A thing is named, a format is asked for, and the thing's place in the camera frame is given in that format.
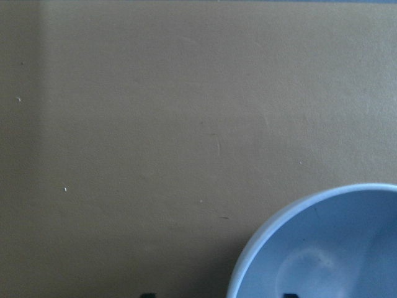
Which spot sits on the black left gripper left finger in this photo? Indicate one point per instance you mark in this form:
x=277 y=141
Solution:
x=148 y=295

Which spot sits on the blue bowl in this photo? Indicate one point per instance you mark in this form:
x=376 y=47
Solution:
x=336 y=243

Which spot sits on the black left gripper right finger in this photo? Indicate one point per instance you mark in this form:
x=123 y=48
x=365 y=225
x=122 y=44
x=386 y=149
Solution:
x=289 y=295

